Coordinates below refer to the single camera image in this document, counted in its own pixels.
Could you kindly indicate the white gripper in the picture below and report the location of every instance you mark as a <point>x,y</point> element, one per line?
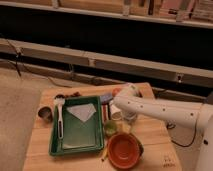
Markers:
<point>130,89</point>

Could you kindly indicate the red pepper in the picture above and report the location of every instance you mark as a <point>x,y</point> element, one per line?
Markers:
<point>116,91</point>

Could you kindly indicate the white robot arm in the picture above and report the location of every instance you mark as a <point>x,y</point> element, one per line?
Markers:
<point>189,114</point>

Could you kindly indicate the green plastic tray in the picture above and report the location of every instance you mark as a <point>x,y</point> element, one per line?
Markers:
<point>79,137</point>

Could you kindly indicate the striped cloth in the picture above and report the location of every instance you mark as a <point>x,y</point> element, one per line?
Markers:
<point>105,100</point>

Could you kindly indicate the small green cup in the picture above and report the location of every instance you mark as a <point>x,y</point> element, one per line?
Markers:
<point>110,128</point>

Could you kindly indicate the white folded paper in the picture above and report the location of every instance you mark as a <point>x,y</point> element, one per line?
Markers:
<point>82,112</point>

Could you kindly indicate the orange clay bowl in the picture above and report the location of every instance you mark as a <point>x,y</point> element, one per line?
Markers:
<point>124,151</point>

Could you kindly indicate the yellow pencil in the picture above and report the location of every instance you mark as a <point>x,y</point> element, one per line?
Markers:
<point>104,154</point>

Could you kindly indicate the small metal cup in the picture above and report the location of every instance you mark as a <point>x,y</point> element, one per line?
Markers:
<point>45,113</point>

